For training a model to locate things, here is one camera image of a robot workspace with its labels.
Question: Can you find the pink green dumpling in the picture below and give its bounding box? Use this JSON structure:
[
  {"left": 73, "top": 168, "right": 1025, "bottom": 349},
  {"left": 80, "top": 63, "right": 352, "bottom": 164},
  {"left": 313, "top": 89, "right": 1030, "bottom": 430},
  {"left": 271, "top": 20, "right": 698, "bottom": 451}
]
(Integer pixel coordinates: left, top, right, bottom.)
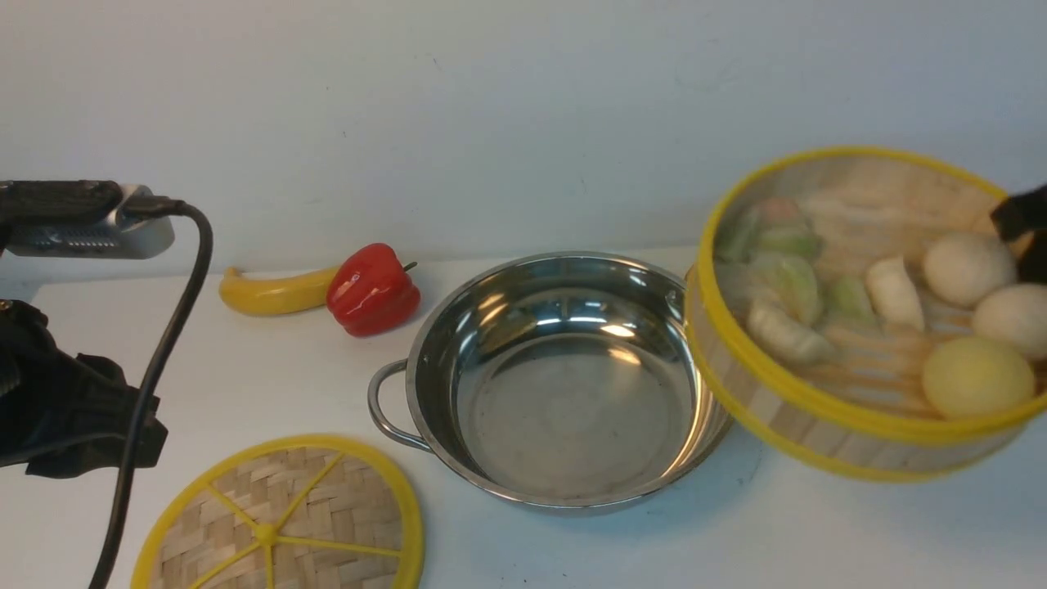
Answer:
[{"left": 713, "top": 198, "right": 807, "bottom": 263}]

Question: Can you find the white dumpling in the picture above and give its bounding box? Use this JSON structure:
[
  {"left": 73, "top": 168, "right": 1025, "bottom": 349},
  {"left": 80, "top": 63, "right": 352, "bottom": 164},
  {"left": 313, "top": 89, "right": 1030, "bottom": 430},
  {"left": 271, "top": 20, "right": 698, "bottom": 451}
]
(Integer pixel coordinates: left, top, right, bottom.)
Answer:
[{"left": 865, "top": 256, "right": 926, "bottom": 332}]

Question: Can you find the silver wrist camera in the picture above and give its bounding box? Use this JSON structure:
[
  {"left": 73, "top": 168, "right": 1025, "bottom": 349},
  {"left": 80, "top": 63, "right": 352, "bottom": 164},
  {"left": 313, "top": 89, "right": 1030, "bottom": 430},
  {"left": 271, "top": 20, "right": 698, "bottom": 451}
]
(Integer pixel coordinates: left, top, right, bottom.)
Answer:
[{"left": 2, "top": 180, "right": 175, "bottom": 260}]

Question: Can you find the bamboo steamer basket yellow rim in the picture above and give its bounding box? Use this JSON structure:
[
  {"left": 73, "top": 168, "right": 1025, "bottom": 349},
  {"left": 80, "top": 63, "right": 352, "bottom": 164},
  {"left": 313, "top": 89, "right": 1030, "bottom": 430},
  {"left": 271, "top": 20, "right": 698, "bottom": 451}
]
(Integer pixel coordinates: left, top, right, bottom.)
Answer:
[{"left": 685, "top": 146, "right": 1045, "bottom": 482}]

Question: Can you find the yellow banana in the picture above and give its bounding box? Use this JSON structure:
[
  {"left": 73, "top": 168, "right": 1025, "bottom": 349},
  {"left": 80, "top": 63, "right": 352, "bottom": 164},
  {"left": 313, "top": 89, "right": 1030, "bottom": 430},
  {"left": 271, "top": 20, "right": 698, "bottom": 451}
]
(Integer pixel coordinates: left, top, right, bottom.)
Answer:
[{"left": 219, "top": 266, "right": 338, "bottom": 317}]

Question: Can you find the red bell pepper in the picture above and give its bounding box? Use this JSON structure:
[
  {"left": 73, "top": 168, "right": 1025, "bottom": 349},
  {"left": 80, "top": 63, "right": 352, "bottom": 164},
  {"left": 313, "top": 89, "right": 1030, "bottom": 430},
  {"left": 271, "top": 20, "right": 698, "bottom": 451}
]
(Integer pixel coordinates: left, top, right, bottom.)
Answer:
[{"left": 326, "top": 243, "right": 421, "bottom": 338}]

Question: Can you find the yellow round bun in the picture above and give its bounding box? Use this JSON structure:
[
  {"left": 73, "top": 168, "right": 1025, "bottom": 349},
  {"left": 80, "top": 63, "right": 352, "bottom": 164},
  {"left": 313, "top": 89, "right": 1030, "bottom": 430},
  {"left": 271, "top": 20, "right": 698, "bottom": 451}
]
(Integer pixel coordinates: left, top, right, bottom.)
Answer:
[{"left": 921, "top": 336, "right": 1035, "bottom": 420}]

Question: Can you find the light green dumpling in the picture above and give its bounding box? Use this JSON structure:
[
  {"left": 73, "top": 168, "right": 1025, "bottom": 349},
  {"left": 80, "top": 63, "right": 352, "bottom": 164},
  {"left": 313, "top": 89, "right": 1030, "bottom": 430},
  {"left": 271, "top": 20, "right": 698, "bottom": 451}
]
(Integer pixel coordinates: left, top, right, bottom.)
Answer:
[{"left": 826, "top": 276, "right": 878, "bottom": 326}]

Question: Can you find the woven bamboo steamer lid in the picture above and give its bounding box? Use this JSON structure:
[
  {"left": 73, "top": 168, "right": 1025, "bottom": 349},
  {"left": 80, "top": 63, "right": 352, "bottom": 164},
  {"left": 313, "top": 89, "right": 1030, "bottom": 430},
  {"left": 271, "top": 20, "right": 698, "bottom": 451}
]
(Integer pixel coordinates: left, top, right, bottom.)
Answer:
[{"left": 130, "top": 434, "right": 425, "bottom": 588}]

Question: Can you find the white round bun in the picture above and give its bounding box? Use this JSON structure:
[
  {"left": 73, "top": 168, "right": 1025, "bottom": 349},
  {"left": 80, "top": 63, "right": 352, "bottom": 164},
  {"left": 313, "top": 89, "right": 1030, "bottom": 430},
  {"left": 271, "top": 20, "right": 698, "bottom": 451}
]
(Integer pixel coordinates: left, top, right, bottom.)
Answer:
[
  {"left": 921, "top": 232, "right": 1018, "bottom": 307},
  {"left": 971, "top": 284, "right": 1046, "bottom": 362}
]

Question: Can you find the stainless steel pot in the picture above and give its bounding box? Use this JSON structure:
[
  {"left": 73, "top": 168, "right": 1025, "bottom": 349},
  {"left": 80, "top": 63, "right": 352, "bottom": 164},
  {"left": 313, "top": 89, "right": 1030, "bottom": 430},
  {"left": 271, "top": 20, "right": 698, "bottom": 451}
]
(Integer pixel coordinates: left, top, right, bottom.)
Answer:
[{"left": 367, "top": 251, "right": 730, "bottom": 514}]

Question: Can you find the pale green dumpling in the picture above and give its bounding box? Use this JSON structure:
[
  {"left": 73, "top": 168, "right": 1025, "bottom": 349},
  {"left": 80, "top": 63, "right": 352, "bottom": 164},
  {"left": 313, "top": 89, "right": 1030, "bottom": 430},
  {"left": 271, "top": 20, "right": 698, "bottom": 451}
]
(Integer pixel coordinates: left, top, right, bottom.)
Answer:
[{"left": 749, "top": 251, "right": 825, "bottom": 326}]

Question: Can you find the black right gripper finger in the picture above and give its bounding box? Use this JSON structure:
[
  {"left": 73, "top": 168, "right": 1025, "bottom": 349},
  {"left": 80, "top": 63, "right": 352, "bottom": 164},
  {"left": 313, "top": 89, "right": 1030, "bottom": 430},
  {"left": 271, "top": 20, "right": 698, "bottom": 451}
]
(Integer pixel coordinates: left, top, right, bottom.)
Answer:
[{"left": 990, "top": 184, "right": 1046, "bottom": 285}]

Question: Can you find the black camera cable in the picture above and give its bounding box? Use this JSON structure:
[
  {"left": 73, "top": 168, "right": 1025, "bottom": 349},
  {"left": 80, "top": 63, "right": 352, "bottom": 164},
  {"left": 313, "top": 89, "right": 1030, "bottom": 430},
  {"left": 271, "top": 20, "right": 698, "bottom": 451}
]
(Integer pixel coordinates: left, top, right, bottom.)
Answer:
[{"left": 88, "top": 196, "right": 214, "bottom": 589}]

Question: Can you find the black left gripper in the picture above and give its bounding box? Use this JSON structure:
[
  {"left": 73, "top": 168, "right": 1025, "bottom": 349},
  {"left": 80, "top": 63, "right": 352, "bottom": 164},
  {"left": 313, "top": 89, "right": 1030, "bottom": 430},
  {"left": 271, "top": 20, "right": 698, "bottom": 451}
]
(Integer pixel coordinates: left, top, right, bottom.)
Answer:
[{"left": 1, "top": 299, "right": 138, "bottom": 479}]

